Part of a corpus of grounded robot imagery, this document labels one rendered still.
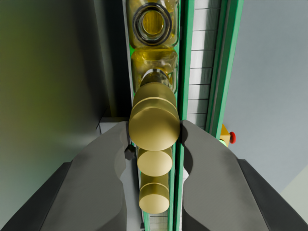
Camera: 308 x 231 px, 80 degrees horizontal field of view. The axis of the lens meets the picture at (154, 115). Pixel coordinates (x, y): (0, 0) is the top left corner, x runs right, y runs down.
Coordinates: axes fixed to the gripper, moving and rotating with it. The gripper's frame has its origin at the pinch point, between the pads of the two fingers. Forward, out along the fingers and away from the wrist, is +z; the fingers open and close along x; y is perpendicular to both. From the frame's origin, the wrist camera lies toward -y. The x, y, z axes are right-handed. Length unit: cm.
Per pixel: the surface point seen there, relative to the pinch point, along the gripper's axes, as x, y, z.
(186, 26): 5.2, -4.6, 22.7
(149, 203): -0.9, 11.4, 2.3
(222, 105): 12.8, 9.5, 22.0
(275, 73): 35, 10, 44
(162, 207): 0.5, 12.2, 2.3
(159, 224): 0, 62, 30
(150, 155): -0.6, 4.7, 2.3
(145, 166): -1.1, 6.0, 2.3
